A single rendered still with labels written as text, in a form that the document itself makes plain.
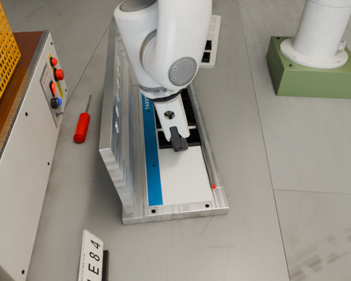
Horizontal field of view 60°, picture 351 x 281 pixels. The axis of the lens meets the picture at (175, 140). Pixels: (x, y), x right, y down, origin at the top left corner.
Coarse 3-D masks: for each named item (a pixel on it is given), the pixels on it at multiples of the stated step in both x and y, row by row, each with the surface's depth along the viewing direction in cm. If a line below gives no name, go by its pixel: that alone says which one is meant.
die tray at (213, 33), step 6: (216, 18) 125; (210, 24) 121; (216, 24) 121; (210, 30) 117; (216, 30) 117; (210, 36) 114; (216, 36) 114; (216, 42) 110; (216, 48) 107; (210, 60) 101; (204, 66) 100; (210, 66) 99
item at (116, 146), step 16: (112, 32) 71; (112, 48) 66; (112, 64) 61; (112, 80) 57; (128, 80) 79; (112, 96) 53; (128, 96) 73; (112, 112) 50; (128, 112) 69; (112, 128) 48; (128, 128) 65; (112, 144) 46; (128, 144) 62; (112, 160) 46; (128, 160) 59; (112, 176) 49; (128, 176) 55; (128, 192) 52; (128, 208) 56
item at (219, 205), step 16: (208, 144) 72; (144, 160) 69; (144, 176) 65; (208, 176) 65; (144, 192) 62; (224, 192) 62; (144, 208) 59; (160, 208) 59; (176, 208) 59; (192, 208) 59; (208, 208) 59; (224, 208) 59
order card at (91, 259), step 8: (88, 232) 52; (88, 240) 52; (96, 240) 54; (88, 248) 51; (96, 248) 53; (88, 256) 50; (96, 256) 52; (80, 264) 48; (88, 264) 49; (96, 264) 51; (80, 272) 47; (88, 272) 48; (96, 272) 50; (80, 280) 46; (88, 280) 48; (96, 280) 50
